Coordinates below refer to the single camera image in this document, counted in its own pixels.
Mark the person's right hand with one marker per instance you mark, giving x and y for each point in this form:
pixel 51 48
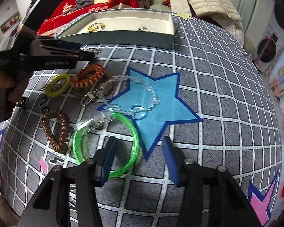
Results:
pixel 11 93

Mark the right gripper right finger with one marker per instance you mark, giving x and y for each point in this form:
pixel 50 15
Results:
pixel 228 206

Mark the blue checked tablecloth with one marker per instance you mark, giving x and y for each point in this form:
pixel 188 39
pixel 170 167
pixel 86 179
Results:
pixel 214 107

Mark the small silver earring charm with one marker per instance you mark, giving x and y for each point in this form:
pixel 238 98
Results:
pixel 93 50

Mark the silver rhinestone hair clip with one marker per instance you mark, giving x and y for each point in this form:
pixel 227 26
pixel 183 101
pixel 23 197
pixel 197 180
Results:
pixel 142 27

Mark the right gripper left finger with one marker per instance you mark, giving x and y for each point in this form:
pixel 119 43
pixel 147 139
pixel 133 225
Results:
pixel 50 204

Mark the grey garment on sofa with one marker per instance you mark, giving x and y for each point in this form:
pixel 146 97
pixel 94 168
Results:
pixel 79 4

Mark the beige down jacket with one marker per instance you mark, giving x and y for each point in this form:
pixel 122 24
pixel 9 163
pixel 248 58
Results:
pixel 221 11

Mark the green translucent bangle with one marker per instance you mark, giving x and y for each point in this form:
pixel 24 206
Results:
pixel 104 157

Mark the grey-green jewelry tray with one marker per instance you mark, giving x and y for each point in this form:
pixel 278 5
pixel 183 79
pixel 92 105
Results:
pixel 120 26

